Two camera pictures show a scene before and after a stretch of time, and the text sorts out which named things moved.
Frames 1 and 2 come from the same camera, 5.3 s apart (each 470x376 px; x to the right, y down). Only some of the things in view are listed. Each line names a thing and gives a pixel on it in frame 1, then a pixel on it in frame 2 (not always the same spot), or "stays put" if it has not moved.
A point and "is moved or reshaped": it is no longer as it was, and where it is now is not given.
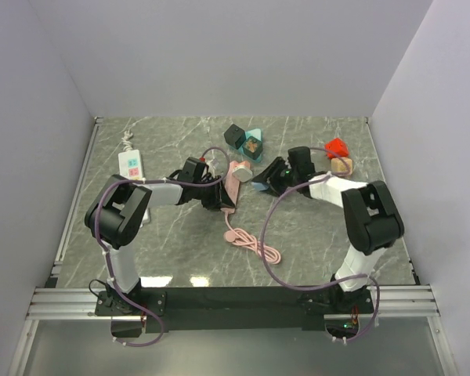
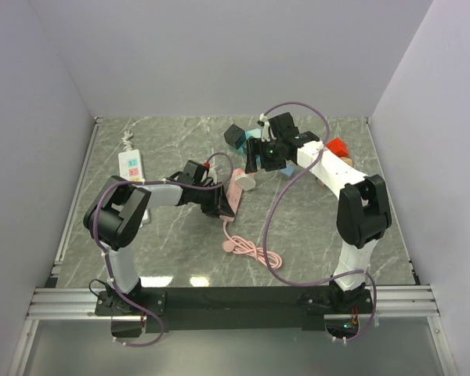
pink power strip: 232,184 is moved or reshaped
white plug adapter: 243,173 -> 245,183
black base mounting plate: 233,309 stays put
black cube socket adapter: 235,136 stays put
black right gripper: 272,170 -> 268,166
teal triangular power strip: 253,132 stays put
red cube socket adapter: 336,148 stays put
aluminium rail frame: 52,301 stays put
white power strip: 131,168 stays put
